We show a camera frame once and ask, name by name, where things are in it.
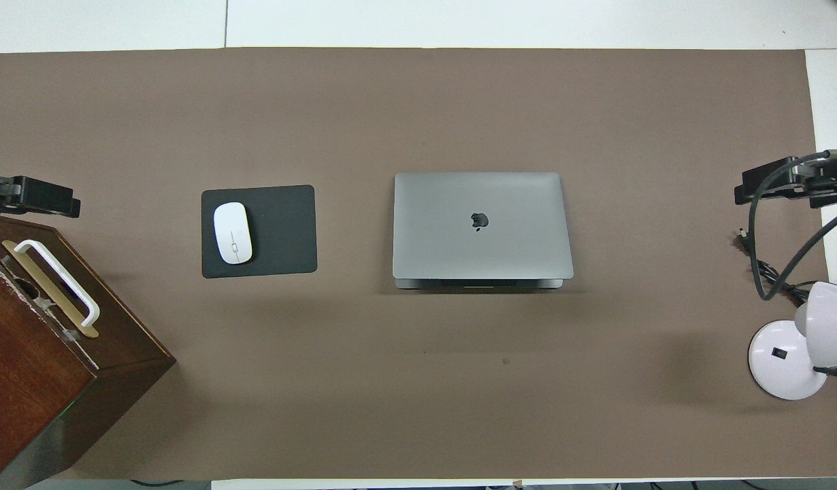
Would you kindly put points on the white computer mouse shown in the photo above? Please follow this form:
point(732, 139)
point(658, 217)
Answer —
point(233, 233)

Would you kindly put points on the black mouse pad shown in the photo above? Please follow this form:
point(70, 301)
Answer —
point(282, 231)

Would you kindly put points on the grey aluminium laptop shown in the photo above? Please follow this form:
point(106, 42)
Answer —
point(483, 224)

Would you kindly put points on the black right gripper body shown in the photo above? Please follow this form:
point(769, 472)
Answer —
point(823, 184)

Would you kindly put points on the brown table mat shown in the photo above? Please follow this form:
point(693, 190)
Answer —
point(418, 109)

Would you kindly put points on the dark brown wooden box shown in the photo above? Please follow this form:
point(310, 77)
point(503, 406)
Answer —
point(37, 388)

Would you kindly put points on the white desk lamp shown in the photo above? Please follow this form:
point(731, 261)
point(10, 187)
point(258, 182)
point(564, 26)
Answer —
point(786, 361)

